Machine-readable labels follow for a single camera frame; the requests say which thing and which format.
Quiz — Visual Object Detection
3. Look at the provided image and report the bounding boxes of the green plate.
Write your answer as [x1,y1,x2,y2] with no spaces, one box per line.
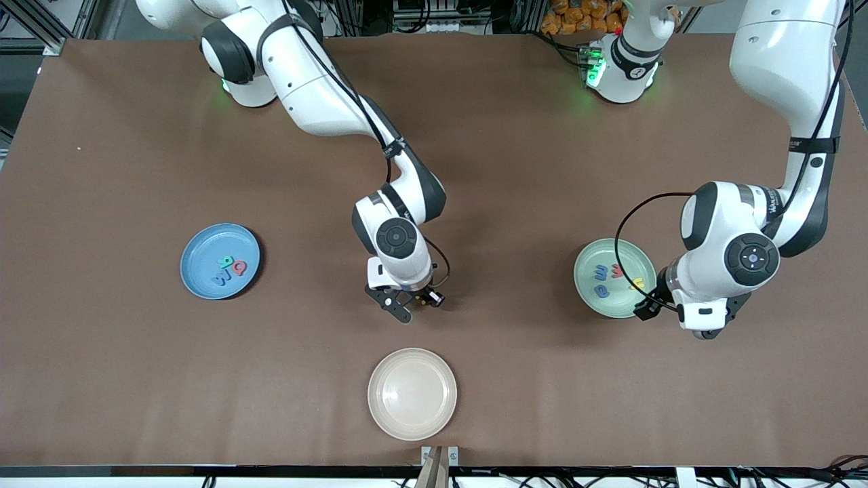
[574,238,658,319]

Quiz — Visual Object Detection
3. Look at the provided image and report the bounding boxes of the beige plate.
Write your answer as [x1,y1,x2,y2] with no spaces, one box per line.
[367,348,458,441]

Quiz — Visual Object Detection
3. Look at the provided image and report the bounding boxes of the blue plate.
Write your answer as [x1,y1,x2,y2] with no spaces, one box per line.
[180,223,261,300]

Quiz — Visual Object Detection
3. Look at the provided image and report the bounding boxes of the tan wooden stick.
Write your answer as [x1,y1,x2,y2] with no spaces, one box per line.
[415,447,450,488]

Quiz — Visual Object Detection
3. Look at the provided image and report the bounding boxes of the white electronics box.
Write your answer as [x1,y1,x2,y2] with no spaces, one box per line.
[393,0,492,35]

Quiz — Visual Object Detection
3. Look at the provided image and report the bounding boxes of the orange bags pile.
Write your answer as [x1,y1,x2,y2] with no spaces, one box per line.
[540,0,625,36]

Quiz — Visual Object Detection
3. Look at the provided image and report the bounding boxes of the brown table mat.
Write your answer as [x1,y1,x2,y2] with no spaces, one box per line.
[0,34,868,468]

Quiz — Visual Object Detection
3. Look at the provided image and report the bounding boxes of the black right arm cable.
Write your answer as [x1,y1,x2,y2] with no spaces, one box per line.
[278,0,452,289]

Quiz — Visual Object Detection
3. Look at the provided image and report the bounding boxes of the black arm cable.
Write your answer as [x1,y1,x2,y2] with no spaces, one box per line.
[614,0,855,312]
[278,0,452,289]

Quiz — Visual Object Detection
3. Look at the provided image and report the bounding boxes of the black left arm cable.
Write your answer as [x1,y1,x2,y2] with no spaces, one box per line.
[614,0,855,312]

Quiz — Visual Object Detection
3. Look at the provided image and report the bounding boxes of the metal table edge bracket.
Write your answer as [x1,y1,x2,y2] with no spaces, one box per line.
[420,445,460,468]

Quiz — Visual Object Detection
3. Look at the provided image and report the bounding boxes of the black cable bundle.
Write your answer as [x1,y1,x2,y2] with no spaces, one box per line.
[705,455,868,488]

